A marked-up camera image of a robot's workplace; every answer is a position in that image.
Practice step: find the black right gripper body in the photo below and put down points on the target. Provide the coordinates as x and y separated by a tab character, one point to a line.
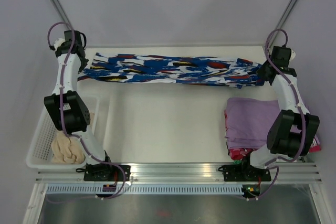
262	71

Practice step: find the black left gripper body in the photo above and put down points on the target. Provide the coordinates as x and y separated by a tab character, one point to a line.
84	62

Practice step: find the blue patterned trousers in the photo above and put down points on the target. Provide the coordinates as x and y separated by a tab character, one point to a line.
204	71

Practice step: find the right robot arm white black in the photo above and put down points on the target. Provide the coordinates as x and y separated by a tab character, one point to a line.
294	129

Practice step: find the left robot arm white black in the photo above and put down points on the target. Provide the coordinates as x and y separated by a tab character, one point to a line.
66	108

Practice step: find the pink patterned folded trousers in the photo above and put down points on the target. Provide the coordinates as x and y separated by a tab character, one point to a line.
239	153

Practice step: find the green folded garment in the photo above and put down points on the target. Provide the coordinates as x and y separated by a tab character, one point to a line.
238	162

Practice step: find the cream crumpled garment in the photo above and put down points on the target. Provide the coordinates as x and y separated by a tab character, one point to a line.
66	150

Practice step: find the white perforated plastic basket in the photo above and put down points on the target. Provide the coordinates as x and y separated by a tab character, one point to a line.
40	153

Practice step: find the right aluminium frame post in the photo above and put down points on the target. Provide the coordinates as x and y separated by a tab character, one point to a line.
294	1

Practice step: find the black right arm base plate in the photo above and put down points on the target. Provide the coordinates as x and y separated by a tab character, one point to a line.
244	173

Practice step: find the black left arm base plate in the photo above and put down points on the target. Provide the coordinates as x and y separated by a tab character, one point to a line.
106	173

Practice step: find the aluminium mounting rail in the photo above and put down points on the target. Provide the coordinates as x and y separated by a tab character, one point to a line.
188	173

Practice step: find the white slotted cable duct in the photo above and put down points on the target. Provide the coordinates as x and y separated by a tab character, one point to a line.
160	189

